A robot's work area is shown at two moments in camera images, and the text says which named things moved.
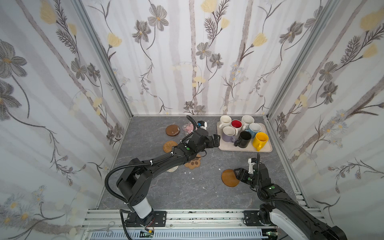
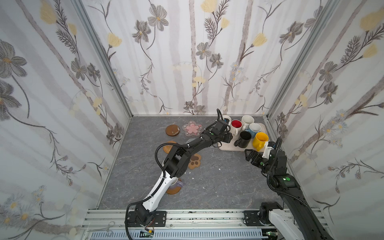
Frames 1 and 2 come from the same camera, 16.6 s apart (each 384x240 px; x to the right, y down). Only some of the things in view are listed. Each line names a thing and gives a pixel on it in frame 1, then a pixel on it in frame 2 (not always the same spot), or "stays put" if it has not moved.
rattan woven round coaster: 168,145 stays put
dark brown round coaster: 172,130 stays put
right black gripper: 246,175 → 250,154
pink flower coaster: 188,128 stays put
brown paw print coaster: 194,163 stays put
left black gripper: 214,141 → 225,135
